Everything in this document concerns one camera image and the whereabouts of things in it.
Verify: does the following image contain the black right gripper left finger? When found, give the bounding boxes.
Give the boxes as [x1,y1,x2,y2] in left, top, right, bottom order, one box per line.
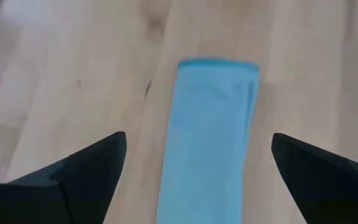
[0,130,127,224]

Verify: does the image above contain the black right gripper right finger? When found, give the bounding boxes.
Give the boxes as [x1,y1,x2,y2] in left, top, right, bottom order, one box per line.
[270,132,358,224]

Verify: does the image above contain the teal microfiber towel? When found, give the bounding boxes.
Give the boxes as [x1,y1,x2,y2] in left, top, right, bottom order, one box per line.
[155,57,260,224]

